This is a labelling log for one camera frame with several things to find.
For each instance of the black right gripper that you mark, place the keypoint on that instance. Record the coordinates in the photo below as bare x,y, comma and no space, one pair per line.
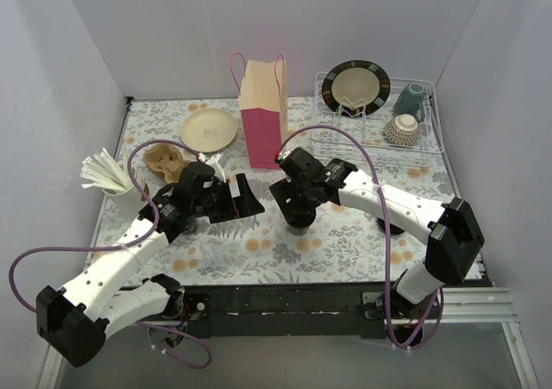
284,193

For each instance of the black plastic cup lid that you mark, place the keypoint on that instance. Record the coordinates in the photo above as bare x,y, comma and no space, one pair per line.
296,216

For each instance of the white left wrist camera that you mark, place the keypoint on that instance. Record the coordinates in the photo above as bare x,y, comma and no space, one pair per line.
217,163

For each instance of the dark rimmed dinner plate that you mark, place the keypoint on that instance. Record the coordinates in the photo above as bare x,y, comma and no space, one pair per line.
356,88

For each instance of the black table edge rail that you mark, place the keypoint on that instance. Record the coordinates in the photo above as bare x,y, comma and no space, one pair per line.
325,309

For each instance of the pink paper gift bag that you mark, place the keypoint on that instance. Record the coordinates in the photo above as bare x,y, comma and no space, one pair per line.
263,103

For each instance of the white wire dish rack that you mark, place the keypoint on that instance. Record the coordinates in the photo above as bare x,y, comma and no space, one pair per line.
369,129

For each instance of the white straw holder cup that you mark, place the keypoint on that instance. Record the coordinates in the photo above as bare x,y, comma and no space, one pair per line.
125,196

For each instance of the grey blue mug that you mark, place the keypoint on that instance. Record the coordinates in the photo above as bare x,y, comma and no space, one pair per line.
410,100

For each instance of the brown cardboard cup carrier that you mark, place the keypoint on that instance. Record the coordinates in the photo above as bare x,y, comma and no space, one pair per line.
165,161

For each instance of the black printed coffee cup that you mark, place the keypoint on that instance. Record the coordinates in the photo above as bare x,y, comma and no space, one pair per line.
299,229

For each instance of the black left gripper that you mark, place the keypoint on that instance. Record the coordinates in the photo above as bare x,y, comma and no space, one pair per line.
233,202

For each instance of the cream round plate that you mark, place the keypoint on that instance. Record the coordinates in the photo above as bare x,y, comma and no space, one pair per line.
208,130

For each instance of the patterned ceramic bowl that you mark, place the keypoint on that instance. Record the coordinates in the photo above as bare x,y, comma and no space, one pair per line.
402,130

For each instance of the stack of black cups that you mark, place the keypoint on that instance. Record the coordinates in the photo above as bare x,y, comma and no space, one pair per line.
189,226

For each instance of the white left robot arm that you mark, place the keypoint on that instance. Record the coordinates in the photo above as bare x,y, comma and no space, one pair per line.
78,318

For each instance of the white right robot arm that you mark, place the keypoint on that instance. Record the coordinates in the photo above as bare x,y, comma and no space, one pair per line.
450,232

